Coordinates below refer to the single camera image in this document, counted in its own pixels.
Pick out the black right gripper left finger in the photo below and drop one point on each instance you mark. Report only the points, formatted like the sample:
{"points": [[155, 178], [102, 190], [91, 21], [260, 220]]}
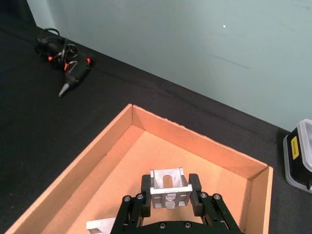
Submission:
{"points": [[145, 195]]}

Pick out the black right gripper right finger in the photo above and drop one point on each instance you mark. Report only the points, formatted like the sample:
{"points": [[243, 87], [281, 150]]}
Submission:
{"points": [[196, 195]]}

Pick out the silver metal corner bracket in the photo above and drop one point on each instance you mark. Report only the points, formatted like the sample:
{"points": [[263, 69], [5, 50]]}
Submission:
{"points": [[100, 225], [168, 190]]}

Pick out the shallow brown cardboard tray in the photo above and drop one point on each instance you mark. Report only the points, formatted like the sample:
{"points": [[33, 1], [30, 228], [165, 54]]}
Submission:
{"points": [[156, 170]]}

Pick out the clear plastic case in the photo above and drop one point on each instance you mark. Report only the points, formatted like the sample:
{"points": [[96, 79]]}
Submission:
{"points": [[299, 156]]}

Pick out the black table cloth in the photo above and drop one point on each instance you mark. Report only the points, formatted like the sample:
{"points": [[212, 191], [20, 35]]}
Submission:
{"points": [[48, 136]]}

